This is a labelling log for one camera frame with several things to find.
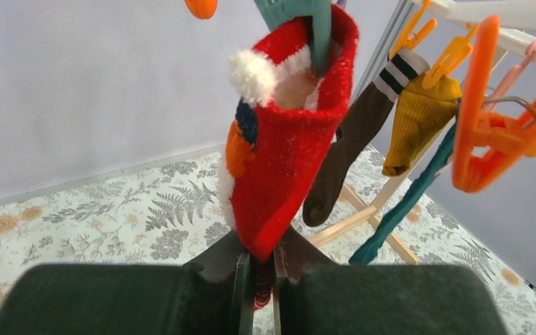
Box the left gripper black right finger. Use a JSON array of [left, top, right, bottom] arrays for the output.
[[274, 229, 507, 334]]

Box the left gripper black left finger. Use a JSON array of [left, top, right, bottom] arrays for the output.
[[0, 232, 254, 334]]

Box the red patterned sock pair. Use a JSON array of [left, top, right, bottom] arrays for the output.
[[217, 3, 359, 309]]

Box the dark brown sock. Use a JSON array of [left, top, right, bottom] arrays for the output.
[[302, 48, 430, 227]]

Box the white round clip hanger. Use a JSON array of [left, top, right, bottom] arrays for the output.
[[405, 1, 536, 63]]

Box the dark teal sock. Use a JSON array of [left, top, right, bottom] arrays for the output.
[[349, 122, 457, 265]]

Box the mustard yellow sock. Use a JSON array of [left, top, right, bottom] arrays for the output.
[[382, 75, 462, 177]]

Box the orange clothes peg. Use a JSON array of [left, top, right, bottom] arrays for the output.
[[452, 15, 536, 193]]

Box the teal clothes peg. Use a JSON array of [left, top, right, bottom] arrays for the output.
[[253, 0, 332, 76]]

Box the wooden drying rack frame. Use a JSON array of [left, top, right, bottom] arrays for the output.
[[0, 147, 407, 303]]

